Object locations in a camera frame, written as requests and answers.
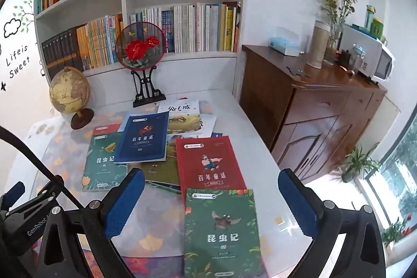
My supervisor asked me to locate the teal insect book 01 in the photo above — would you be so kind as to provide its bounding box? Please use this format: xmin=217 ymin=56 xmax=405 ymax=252
xmin=81 ymin=132 xmax=127 ymax=191

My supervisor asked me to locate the blue fairy tale book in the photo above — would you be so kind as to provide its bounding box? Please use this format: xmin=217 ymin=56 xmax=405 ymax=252
xmin=114 ymin=112 xmax=169 ymax=164

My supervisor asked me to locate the dark green insect book 02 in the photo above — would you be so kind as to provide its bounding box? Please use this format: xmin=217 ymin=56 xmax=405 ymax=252
xmin=184 ymin=188 xmax=266 ymax=277

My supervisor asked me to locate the red fairy tale book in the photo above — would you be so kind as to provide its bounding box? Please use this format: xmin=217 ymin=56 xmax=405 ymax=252
xmin=175 ymin=136 xmax=247 ymax=198

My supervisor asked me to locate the white yellow picture book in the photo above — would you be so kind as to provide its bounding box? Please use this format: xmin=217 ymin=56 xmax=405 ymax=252
xmin=158 ymin=100 xmax=217 ymax=138

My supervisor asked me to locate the potted green plant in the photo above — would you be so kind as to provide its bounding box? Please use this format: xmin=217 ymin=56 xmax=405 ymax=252
xmin=339 ymin=143 xmax=381 ymax=183

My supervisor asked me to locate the olive green book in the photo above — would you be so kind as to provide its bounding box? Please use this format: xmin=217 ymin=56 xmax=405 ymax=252
xmin=139 ymin=134 xmax=181 ymax=187

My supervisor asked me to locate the window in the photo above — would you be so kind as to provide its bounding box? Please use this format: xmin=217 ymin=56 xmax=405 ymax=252
xmin=366 ymin=121 xmax=416 ymax=246

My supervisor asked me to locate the red book with yellow figure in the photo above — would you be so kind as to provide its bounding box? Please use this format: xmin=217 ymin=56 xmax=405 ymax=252
xmin=93 ymin=123 xmax=120 ymax=135

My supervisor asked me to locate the light blue cartoon book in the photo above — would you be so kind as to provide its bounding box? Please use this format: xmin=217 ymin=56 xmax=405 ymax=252
xmin=117 ymin=112 xmax=139 ymax=132

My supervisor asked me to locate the wooden sideboard cabinet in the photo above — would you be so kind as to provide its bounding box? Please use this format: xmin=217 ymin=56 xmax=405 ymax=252
xmin=240 ymin=45 xmax=387 ymax=183

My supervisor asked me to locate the antique yellow globe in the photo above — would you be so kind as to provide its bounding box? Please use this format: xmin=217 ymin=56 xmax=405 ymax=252
xmin=49 ymin=66 xmax=94 ymax=130

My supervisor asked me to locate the black fan stand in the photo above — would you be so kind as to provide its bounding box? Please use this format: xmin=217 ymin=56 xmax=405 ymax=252
xmin=131 ymin=66 xmax=166 ymax=108

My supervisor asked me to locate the white microwave oven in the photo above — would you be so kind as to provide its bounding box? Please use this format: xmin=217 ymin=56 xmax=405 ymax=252
xmin=340 ymin=25 xmax=395 ymax=83

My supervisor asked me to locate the beige cylinder vase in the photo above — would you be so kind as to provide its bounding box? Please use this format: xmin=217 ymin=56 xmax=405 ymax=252
xmin=306 ymin=20 xmax=330 ymax=69

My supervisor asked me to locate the blue tissue box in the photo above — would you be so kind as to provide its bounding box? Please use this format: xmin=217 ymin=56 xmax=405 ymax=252
xmin=269 ymin=37 xmax=301 ymax=57

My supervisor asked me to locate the red flower round fan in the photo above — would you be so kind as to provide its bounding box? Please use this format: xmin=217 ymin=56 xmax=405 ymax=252
xmin=115 ymin=21 xmax=167 ymax=71

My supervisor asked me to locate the green canister on microwave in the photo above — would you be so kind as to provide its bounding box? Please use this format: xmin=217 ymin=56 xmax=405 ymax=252
xmin=364 ymin=5 xmax=376 ymax=31

